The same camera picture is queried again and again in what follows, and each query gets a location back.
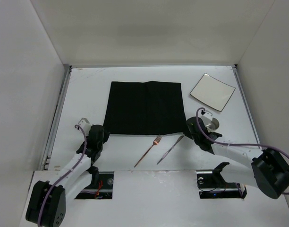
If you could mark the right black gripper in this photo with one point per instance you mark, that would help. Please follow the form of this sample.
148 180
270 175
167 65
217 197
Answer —
192 127

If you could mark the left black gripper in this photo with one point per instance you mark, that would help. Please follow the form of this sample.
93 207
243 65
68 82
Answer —
100 133

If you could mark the black cloth placemat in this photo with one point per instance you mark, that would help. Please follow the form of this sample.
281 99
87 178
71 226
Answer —
145 108

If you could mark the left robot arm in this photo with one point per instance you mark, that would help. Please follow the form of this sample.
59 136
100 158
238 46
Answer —
49 199

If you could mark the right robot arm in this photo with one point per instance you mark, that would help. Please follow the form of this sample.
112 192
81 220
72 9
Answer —
262 166

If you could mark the white paper cup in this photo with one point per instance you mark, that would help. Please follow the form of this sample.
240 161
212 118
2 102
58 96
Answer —
213 124

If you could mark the silver knife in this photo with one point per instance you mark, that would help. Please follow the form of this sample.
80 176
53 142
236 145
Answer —
173 146

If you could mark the copper fork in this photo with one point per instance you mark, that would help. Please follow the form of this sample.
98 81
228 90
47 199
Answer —
155 143

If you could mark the square white plate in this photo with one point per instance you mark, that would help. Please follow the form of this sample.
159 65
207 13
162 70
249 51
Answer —
212 92

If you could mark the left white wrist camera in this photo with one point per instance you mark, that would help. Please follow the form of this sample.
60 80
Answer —
85 125

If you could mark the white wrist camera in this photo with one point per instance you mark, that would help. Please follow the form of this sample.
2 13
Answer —
85 125
206 116

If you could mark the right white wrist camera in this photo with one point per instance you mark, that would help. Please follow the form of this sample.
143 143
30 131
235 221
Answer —
206 116

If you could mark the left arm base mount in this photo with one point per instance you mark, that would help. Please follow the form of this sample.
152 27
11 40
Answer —
100 188

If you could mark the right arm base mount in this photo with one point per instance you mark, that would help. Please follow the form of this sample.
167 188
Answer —
211 185

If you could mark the left aluminium rail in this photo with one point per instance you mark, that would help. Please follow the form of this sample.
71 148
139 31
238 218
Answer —
44 164

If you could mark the aluminium rail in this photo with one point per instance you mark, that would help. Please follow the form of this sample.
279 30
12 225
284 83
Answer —
44 164
235 71

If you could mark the right aluminium rail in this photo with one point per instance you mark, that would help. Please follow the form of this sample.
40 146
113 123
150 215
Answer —
235 71

